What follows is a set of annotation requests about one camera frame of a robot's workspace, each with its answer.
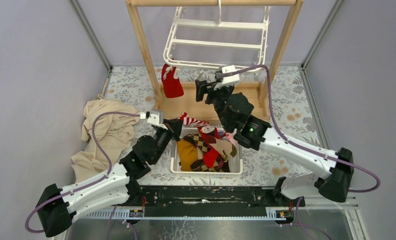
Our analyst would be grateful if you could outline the beige crumpled cloth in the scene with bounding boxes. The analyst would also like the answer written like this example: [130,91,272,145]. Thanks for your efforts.
[71,94,140,183]

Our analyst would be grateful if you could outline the pink patterned sock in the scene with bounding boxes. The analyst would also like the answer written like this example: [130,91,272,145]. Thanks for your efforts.
[222,129,237,144]

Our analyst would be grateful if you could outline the mustard yellow sock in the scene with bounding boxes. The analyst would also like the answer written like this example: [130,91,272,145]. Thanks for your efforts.
[176,139,198,172]

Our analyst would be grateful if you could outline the floral patterned table mat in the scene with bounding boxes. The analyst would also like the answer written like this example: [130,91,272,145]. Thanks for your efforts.
[105,66,325,186]

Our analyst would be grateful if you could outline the white plastic basket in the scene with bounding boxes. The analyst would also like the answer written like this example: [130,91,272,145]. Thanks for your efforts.
[170,143,243,178]

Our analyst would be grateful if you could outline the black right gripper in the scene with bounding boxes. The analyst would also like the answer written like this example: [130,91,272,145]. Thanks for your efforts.
[195,78,235,131]

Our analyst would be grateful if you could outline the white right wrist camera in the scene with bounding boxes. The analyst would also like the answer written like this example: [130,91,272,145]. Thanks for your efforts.
[214,65,240,90]

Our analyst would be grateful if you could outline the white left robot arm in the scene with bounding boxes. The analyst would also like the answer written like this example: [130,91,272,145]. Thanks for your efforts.
[36,119,183,238]

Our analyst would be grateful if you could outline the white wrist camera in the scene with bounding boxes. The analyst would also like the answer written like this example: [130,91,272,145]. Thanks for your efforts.
[139,109,168,130]
[214,65,240,90]

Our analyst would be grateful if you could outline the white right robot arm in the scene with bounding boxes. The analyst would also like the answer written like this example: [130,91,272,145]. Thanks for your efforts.
[195,80,354,206]

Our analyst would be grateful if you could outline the plain red sock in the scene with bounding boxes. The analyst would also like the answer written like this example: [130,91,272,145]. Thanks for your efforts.
[161,64,184,99]

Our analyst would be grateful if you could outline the beige sock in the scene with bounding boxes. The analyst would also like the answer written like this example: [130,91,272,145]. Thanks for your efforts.
[206,135,237,162]

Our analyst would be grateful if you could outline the white plastic clip hanger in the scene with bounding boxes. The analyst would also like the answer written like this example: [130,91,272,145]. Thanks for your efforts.
[163,5,271,70]

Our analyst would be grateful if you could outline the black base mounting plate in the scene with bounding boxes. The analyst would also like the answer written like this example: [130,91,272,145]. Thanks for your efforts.
[122,186,306,217]

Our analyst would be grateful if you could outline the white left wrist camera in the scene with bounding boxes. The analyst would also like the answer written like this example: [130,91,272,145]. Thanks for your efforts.
[139,109,168,130]

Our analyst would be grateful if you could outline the red bow sock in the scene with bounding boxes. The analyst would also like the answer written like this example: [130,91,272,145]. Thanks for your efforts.
[198,125,219,168]

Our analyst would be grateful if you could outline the wooden hanger stand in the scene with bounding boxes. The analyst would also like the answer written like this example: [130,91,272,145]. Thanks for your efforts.
[126,0,304,122]

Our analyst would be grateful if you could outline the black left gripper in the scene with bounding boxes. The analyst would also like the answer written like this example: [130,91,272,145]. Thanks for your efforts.
[151,118,185,166]

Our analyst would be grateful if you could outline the red white striped sock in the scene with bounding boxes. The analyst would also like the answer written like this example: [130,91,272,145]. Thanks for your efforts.
[179,112,210,128]

